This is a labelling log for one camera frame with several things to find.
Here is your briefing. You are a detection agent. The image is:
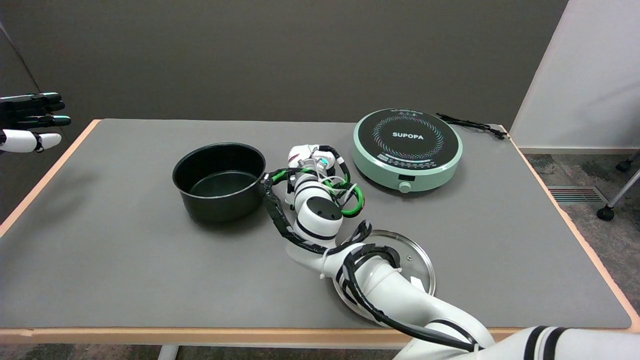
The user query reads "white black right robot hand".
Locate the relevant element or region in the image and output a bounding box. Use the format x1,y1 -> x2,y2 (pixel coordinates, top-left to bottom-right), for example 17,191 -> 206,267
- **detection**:
286,144 -> 342,176

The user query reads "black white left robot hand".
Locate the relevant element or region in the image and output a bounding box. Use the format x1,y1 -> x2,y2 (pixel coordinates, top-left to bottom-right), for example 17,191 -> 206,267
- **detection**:
0,92 -> 72,154

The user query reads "black saucepan with handle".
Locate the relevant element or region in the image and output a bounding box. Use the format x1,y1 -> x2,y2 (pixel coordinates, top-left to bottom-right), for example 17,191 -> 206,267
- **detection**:
172,142 -> 268,224

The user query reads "green round induction cooker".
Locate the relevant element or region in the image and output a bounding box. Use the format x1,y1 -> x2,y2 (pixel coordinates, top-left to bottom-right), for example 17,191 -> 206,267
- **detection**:
352,108 -> 463,194

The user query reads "glass lid with black knob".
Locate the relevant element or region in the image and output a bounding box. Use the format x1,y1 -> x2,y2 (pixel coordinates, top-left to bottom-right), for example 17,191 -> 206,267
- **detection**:
332,229 -> 436,327

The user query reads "grey table mat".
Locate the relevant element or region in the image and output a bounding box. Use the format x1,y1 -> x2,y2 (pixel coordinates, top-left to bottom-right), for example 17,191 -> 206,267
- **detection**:
0,119 -> 632,330

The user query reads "floor vent grille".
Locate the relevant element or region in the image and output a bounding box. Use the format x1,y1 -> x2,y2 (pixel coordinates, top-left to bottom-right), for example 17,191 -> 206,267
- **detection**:
546,186 -> 608,205

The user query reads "chair base with casters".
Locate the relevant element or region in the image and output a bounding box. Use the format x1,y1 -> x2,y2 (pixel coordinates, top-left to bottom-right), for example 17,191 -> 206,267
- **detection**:
597,152 -> 640,222

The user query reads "black green cable bundle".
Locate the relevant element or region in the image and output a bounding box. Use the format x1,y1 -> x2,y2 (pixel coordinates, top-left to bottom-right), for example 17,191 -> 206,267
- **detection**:
259,145 -> 482,354

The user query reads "black power cord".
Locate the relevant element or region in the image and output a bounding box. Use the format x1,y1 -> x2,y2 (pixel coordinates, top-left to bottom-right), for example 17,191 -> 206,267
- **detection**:
436,112 -> 509,141

